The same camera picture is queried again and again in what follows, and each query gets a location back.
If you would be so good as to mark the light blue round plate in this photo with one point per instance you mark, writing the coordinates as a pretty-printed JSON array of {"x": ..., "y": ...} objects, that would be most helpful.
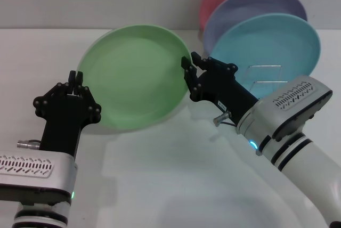
[{"x": 279, "y": 41}]

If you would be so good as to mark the green round plate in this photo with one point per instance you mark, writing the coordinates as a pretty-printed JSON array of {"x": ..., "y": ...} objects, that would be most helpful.
[{"x": 133, "y": 79}]

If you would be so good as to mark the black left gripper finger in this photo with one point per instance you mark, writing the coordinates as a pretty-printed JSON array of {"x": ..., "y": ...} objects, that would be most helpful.
[
  {"x": 53, "y": 94},
  {"x": 89, "y": 102}
]

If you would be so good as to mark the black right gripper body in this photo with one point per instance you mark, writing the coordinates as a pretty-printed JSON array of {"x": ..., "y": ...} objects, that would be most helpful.
[{"x": 226, "y": 94}]

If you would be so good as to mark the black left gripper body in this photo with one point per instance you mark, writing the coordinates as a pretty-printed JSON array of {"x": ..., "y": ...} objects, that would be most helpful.
[{"x": 64, "y": 126}]

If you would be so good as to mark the purple round plate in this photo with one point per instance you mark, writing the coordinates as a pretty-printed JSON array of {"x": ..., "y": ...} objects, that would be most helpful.
[{"x": 239, "y": 9}]

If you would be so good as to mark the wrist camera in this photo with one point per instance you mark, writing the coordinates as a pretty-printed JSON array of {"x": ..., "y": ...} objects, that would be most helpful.
[
  {"x": 32, "y": 180},
  {"x": 287, "y": 105}
]

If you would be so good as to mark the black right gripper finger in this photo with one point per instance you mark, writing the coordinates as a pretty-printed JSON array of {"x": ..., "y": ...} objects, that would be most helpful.
[
  {"x": 192, "y": 81},
  {"x": 215, "y": 65}
]

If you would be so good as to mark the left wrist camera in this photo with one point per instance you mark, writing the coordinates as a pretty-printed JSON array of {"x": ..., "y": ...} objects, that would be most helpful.
[{"x": 32, "y": 180}]

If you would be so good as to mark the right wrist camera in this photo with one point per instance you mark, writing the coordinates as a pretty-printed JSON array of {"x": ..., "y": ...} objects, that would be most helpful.
[{"x": 287, "y": 105}]

